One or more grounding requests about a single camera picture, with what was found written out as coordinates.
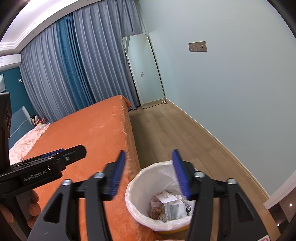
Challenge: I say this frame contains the white paper receipt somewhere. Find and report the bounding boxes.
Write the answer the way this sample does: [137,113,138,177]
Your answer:
[155,191,178,204]

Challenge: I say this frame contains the leopard print scrunchie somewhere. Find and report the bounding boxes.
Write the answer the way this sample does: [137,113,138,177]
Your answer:
[185,200,195,216]

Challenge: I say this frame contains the white cotton glove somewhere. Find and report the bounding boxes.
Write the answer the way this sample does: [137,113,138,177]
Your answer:
[151,193,185,222]

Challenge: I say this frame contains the pink scrunchie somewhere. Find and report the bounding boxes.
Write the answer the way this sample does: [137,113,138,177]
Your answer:
[149,208,163,220]

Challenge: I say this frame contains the grey drawstring pouch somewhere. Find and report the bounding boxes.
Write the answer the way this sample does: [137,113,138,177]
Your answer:
[164,200,188,221]

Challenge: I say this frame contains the left hand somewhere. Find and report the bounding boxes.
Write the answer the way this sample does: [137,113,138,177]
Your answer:
[1,190,41,240]

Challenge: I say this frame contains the pink bed quilt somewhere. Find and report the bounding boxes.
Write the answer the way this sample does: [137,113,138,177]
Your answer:
[9,124,50,166]

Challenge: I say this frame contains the plush toy by bed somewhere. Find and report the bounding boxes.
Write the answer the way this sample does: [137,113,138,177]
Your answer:
[31,115,46,126]

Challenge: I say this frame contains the orange plush bed blanket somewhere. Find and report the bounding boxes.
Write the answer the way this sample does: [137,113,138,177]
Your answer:
[11,95,159,240]

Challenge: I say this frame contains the blue padded headboard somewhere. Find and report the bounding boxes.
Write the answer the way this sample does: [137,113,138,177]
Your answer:
[9,106,34,150]

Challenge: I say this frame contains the blue grey curtains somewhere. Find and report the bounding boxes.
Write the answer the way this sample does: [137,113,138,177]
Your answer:
[20,1,142,123]

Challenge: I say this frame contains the white air conditioner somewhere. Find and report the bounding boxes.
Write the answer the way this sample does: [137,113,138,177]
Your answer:
[1,54,21,70]

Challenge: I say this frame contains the standing floor mirror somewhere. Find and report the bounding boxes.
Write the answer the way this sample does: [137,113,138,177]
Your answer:
[122,34,166,109]

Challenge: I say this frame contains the wall switch panel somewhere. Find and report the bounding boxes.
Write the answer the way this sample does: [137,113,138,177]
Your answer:
[188,41,207,52]

